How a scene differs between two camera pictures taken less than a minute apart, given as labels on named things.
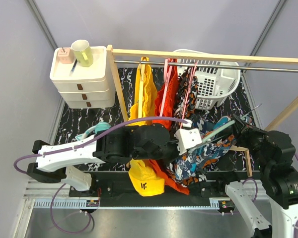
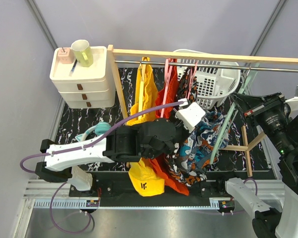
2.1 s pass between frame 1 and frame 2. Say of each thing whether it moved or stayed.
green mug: stayed
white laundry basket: stayed
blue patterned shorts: moved
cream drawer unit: stayed
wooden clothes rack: stayed
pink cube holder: stayed
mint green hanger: moved
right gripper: moved
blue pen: stayed
